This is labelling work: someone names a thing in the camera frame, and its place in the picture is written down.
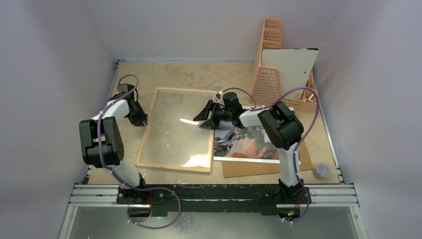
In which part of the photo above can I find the printed photo of driver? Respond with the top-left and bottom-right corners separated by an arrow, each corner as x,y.
212,105 -> 301,165

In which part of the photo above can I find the white wooden picture frame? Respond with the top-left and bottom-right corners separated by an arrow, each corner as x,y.
136,87 -> 216,173

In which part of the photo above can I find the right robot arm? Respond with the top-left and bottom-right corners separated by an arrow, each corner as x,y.
193,92 -> 304,203

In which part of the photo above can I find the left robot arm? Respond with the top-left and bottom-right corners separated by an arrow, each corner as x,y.
79,84 -> 148,204

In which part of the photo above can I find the orange plastic file organizer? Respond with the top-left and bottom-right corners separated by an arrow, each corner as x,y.
252,18 -> 317,113

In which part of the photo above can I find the brown cardboard backing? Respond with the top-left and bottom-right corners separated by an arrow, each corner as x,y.
221,112 -> 315,179

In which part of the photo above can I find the white board sheet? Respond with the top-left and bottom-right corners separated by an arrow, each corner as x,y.
261,48 -> 319,94

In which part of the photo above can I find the white marker pen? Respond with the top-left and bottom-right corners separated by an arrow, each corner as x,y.
307,94 -> 315,103

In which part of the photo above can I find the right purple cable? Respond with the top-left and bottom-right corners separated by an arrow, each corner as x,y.
215,87 -> 320,185

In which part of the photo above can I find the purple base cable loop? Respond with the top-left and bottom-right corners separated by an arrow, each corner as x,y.
127,188 -> 183,231

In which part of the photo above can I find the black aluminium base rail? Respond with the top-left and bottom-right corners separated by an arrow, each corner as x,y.
68,184 -> 359,217

